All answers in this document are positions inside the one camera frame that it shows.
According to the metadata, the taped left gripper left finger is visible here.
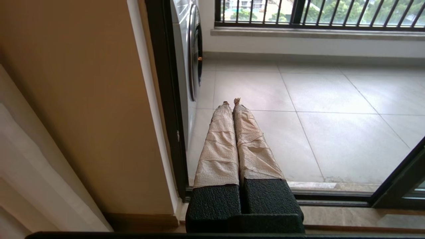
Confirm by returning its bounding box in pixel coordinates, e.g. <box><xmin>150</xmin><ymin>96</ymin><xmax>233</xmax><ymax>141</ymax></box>
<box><xmin>186</xmin><ymin>102</ymin><xmax>242</xmax><ymax>233</ymax></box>

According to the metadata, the black metal balcony railing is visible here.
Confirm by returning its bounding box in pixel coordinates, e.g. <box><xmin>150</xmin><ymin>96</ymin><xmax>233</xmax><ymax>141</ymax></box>
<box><xmin>215</xmin><ymin>0</ymin><xmax>425</xmax><ymax>32</ymax></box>

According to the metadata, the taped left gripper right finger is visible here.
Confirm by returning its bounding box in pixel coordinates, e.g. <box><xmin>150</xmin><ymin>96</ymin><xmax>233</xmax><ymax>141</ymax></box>
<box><xmin>233</xmin><ymin>98</ymin><xmax>304</xmax><ymax>221</ymax></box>

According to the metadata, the white front-load washing machine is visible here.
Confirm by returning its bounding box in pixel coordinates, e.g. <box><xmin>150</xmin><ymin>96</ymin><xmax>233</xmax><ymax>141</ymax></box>
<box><xmin>170</xmin><ymin>0</ymin><xmax>204</xmax><ymax>150</ymax></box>

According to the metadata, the dark brown glass sliding door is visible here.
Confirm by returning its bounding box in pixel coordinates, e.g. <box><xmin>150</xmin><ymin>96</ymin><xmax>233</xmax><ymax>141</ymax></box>
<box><xmin>370</xmin><ymin>136</ymin><xmax>425</xmax><ymax>209</ymax></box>

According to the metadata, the black window frame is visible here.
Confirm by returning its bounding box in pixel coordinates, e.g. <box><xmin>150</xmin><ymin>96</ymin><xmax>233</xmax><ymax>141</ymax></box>
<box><xmin>291</xmin><ymin>0</ymin><xmax>306</xmax><ymax>25</ymax></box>

